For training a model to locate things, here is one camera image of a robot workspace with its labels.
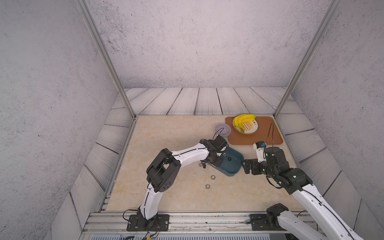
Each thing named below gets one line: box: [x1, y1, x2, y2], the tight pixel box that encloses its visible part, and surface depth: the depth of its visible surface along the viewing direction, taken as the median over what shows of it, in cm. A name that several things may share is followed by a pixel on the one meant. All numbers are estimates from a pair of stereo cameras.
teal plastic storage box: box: [210, 146, 245, 177], surface depth 97 cm
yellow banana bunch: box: [234, 114, 256, 133], surface depth 114 cm
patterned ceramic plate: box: [232, 118, 259, 135], surface depth 113 cm
